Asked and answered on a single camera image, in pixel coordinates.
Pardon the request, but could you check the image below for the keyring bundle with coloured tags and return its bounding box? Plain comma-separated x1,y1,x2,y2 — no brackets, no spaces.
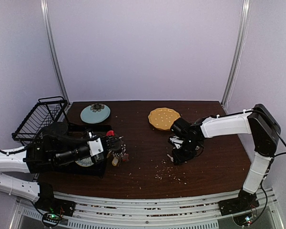
106,130,129,167

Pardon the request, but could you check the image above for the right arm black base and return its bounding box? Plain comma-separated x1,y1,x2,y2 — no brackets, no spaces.
218,188,268,228

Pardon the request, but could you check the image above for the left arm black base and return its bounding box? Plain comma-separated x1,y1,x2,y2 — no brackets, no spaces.
32,182,76,228

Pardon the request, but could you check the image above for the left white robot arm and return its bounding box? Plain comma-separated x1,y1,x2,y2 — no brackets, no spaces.
0,122,124,212

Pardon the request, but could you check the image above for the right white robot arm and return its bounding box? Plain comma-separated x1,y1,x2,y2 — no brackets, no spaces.
168,104,286,211

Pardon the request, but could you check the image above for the light blue flower plate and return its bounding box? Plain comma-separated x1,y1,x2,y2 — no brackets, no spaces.
80,103,111,124

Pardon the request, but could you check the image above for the yellow dotted plate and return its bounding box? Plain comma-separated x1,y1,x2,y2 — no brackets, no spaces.
148,107,181,131

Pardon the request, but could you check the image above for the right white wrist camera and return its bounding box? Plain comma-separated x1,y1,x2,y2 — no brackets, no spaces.
167,118,193,150

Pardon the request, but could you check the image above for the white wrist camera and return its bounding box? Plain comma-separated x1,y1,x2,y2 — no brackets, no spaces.
87,130,104,157
167,118,193,150

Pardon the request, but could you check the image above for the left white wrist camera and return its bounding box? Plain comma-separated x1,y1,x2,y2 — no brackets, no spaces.
87,130,104,157

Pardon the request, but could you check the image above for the black wire dish rack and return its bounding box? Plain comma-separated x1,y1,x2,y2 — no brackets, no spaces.
11,96,119,177

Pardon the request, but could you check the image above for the aluminium slotted front rail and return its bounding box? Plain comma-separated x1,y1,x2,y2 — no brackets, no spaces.
14,188,283,229

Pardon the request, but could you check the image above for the right aluminium frame post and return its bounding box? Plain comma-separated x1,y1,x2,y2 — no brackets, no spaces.
221,0,252,110

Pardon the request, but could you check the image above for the aluminium frame post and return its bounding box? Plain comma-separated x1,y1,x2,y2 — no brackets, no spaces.
221,0,252,110
40,0,70,104

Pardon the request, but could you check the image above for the left aluminium frame post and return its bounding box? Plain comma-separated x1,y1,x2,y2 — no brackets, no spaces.
40,0,70,104

